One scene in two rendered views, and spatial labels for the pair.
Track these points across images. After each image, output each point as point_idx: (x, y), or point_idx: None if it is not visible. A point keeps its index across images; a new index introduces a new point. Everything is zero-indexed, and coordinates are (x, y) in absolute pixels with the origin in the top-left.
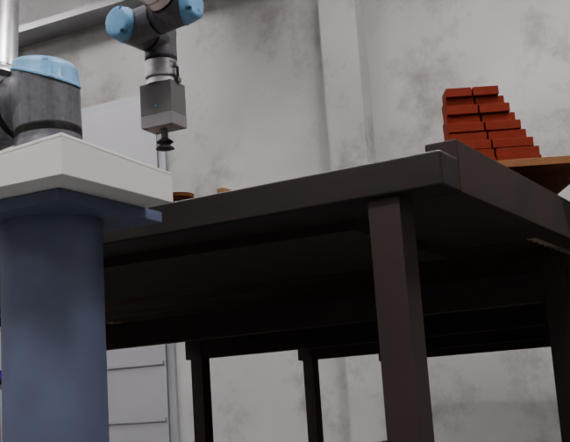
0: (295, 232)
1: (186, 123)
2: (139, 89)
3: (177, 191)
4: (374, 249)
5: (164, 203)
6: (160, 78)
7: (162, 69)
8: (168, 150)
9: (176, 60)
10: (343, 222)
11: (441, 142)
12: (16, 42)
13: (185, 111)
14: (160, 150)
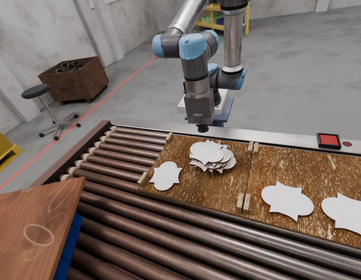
0: None
1: (187, 120)
2: (212, 90)
3: (195, 143)
4: None
5: (181, 113)
6: None
7: (192, 81)
8: (202, 131)
9: (184, 77)
10: None
11: (105, 120)
12: (224, 54)
13: (186, 113)
14: (206, 130)
